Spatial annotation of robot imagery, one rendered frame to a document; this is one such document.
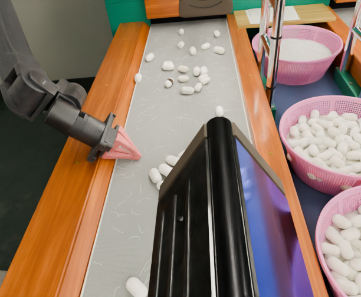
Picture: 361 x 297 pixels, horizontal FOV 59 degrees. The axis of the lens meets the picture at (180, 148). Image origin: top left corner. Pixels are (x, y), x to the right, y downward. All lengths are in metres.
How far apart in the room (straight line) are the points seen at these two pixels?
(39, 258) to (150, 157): 0.29
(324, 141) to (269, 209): 0.60
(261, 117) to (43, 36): 1.89
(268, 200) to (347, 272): 0.41
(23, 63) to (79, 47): 1.72
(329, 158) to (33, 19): 2.05
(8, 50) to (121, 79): 0.36
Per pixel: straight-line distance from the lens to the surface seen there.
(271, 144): 0.69
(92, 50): 2.37
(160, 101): 0.88
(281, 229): 0.17
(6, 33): 0.75
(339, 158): 0.72
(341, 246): 0.59
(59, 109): 0.65
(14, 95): 0.66
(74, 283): 0.56
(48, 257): 0.58
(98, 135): 0.66
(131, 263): 0.56
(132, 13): 1.37
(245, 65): 0.97
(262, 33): 0.95
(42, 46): 2.46
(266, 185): 0.18
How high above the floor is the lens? 1.22
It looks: 41 degrees down
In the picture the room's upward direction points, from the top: 7 degrees counter-clockwise
